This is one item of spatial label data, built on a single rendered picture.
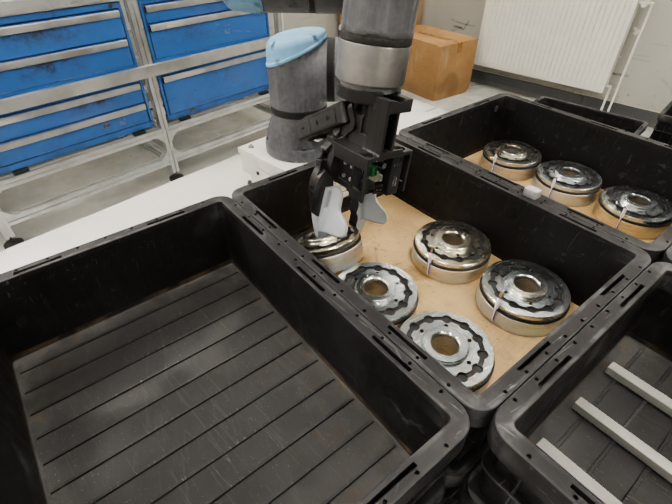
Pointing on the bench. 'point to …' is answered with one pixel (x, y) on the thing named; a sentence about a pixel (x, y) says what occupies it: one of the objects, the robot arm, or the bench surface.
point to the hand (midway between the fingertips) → (337, 231)
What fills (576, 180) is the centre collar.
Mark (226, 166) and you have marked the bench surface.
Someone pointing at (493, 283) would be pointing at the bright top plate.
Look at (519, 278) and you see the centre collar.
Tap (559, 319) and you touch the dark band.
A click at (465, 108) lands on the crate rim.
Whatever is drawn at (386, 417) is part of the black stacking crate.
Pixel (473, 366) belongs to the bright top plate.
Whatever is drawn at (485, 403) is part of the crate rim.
